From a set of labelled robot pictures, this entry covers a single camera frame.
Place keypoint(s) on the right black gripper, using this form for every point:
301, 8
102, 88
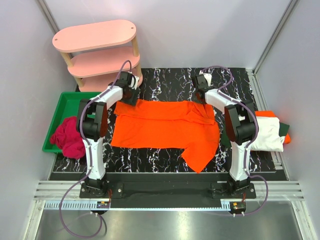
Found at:
197, 95

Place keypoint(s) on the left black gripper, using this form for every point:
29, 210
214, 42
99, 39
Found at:
133, 96

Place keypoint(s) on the orange t-shirt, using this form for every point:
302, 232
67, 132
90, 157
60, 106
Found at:
185, 125
265, 114

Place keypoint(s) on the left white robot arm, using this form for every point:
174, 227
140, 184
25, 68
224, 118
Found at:
92, 125

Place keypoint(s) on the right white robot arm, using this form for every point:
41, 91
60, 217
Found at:
241, 128

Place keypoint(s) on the black marble pattern mat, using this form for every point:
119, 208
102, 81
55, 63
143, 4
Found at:
172, 85

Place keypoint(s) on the pink three-tier shelf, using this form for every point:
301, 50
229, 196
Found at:
96, 52

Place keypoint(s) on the green plastic bin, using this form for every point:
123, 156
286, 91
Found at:
67, 106

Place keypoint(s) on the folded orange t-shirt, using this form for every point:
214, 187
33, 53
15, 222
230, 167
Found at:
265, 114

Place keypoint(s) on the crumpled red t-shirt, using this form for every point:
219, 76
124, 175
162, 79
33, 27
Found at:
68, 139

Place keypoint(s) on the folded dark green t-shirt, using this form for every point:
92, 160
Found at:
224, 140

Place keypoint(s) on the left orange connector box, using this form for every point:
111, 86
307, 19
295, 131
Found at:
103, 204

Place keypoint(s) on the orange connector box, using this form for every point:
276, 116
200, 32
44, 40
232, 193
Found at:
238, 207
103, 204

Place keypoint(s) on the right orange connector box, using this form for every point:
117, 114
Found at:
238, 207

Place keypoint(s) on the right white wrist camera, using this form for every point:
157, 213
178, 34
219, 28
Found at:
208, 78

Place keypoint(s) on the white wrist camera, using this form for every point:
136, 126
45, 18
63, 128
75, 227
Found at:
134, 81
208, 78

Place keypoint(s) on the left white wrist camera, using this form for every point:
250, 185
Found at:
134, 81

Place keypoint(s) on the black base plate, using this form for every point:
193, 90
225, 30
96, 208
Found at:
210, 185

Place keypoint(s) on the aluminium frame rail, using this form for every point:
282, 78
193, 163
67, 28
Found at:
62, 194

